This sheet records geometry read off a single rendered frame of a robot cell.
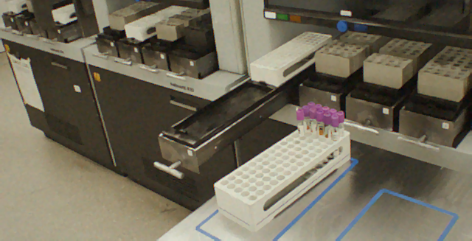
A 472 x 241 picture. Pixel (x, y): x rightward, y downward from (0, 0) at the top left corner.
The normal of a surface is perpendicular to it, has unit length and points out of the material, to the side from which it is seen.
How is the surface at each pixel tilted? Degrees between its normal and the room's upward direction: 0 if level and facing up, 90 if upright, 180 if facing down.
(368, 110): 90
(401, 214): 0
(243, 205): 90
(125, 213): 0
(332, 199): 0
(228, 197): 90
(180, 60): 90
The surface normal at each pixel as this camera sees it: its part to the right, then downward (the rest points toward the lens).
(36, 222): -0.12, -0.88
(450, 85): -0.67, 0.42
